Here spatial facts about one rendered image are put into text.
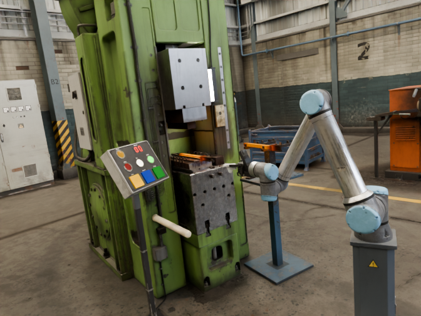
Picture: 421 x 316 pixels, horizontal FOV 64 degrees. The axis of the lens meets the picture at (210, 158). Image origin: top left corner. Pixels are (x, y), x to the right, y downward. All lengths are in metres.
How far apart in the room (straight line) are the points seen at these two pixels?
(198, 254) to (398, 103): 3.73
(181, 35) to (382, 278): 1.98
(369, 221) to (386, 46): 8.12
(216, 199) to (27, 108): 5.42
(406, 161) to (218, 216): 3.47
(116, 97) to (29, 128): 4.78
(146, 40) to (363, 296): 2.03
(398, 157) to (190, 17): 3.75
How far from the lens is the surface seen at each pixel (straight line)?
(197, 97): 2.40
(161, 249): 2.51
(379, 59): 9.70
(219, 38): 2.76
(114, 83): 2.68
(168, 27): 2.54
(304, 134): 1.92
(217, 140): 2.68
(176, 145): 2.86
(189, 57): 2.40
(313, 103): 1.71
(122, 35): 2.36
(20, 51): 8.12
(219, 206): 2.51
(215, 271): 2.67
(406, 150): 5.38
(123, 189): 1.92
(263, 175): 1.91
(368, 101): 9.80
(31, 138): 7.34
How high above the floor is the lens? 1.44
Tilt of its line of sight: 10 degrees down
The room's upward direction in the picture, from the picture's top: 6 degrees counter-clockwise
